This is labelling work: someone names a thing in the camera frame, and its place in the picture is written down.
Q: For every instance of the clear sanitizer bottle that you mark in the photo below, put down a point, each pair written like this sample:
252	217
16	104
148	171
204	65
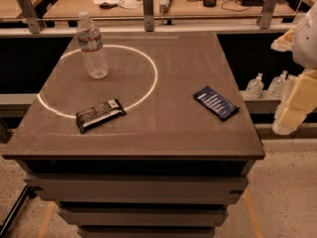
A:
255	87
276	84

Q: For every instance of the metal bracket right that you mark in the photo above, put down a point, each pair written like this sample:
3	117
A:
264	19

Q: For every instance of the clear sanitizer bottle left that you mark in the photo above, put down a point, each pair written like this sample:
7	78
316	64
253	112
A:
255	87

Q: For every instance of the metal bracket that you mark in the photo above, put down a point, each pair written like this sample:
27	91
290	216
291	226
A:
264	19
32	19
149	22

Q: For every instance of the clear sanitizer bottle right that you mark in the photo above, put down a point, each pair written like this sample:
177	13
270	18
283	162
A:
276	84

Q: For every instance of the black round cup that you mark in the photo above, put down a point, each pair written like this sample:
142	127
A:
209	3

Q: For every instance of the blue rxbar blueberry wrapper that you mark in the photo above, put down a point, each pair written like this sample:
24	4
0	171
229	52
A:
216	103

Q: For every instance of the clear plastic water bottle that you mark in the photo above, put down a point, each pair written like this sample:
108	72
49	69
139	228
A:
91	45

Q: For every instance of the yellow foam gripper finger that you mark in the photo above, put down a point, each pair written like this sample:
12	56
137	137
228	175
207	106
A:
299	98
285	42

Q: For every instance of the black snack bar wrapper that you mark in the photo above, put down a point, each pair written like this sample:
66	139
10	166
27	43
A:
89	118

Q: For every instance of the metal bracket left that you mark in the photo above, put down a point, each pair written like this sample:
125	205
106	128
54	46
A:
32	19

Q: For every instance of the metal bracket middle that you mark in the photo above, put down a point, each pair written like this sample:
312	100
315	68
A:
149	22

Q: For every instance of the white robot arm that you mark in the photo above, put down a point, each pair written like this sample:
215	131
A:
304	50

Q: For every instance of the grey drawer cabinet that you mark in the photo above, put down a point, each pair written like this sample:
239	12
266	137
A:
104	206

